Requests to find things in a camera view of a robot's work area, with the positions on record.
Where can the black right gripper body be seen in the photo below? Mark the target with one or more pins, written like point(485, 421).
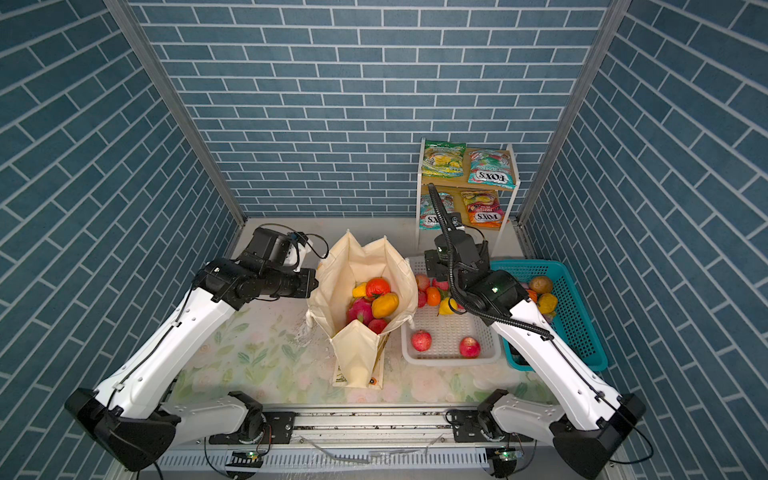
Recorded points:
point(435, 258)

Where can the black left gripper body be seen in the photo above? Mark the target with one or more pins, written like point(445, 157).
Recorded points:
point(288, 282)

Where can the orange Fox's candy bag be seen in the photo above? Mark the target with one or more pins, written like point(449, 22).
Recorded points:
point(483, 208)

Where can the red tomato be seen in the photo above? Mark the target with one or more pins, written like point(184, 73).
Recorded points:
point(377, 287)

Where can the teal Fox's candy bag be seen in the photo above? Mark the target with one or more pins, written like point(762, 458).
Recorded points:
point(491, 167)

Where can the yellow mango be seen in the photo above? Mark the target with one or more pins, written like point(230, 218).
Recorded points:
point(360, 291)

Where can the pink dragon fruit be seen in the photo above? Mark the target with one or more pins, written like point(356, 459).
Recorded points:
point(360, 310)

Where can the cream canvas grocery bag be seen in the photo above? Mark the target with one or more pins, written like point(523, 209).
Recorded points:
point(356, 347)

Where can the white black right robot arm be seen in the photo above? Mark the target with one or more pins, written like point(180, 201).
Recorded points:
point(593, 419)

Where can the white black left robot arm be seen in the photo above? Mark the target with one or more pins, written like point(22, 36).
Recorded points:
point(127, 413)

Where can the green Fox's candy bag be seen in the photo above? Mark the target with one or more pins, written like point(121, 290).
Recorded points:
point(427, 215)

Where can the green yellow candy bag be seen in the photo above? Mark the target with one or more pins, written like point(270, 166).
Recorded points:
point(443, 159)

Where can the small orange tangerine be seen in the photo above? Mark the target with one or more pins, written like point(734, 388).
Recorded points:
point(433, 296)

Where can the yellow lemon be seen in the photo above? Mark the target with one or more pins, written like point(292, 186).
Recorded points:
point(448, 306)

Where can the white wooden two-tier shelf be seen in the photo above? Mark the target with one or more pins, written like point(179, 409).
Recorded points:
point(455, 185)

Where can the brown potato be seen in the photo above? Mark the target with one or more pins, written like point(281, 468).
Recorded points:
point(541, 285)

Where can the white plastic basket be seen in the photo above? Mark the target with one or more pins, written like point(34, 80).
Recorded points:
point(447, 331)

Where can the yellow bell pepper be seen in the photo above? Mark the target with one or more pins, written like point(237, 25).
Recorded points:
point(547, 303)

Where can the teal plastic basket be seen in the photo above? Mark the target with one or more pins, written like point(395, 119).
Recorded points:
point(571, 319)

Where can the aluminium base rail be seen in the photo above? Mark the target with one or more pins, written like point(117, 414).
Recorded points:
point(368, 437)

